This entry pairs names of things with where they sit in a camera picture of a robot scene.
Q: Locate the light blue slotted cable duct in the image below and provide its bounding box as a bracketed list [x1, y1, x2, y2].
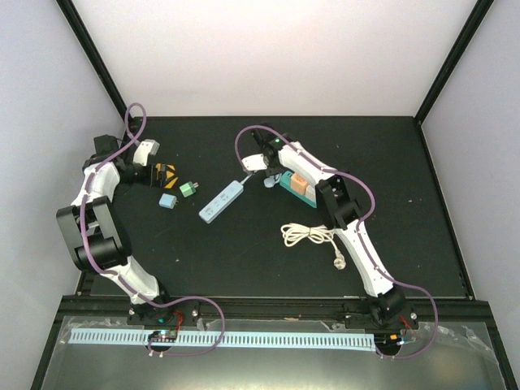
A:
[68, 328, 376, 352]

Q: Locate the light blue power strip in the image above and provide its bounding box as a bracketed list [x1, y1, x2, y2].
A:
[198, 180, 244, 223]

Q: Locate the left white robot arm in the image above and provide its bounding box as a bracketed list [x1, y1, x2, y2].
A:
[56, 135, 177, 325]

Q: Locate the white coiled power cable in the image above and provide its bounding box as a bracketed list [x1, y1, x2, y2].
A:
[280, 222, 347, 271]

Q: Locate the left small circuit board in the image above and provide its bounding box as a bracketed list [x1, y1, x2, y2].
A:
[148, 330, 178, 343]

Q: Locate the right small circuit board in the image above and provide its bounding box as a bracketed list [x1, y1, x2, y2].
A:
[374, 333, 417, 348]

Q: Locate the teal power strip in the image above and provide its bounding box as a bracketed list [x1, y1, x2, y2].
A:
[279, 171, 317, 208]

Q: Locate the yellow cube socket adapter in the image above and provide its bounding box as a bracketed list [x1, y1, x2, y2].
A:
[154, 165, 178, 189]

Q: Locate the small circuit board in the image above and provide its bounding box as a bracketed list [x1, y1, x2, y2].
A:
[374, 333, 417, 348]
[148, 330, 178, 343]

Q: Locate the green cube plug adapter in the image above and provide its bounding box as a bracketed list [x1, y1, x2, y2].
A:
[180, 181, 199, 198]

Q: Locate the light blue plug adapter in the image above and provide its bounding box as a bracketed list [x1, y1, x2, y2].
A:
[158, 193, 178, 210]

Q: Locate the white usb charger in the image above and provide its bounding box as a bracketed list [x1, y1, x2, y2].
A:
[305, 186, 316, 203]

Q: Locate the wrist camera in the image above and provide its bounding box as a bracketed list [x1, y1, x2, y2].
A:
[241, 154, 267, 172]
[132, 139, 160, 167]

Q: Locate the peach dragon cube adapter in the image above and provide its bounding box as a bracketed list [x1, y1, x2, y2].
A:
[290, 173, 309, 197]

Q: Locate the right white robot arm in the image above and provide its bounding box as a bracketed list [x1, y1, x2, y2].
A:
[250, 125, 405, 327]

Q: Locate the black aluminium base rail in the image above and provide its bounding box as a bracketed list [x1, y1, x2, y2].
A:
[54, 296, 496, 331]

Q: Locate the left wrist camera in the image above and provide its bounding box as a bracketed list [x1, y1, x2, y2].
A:
[132, 139, 160, 167]

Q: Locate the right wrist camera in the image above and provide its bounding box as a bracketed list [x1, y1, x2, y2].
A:
[241, 154, 267, 172]

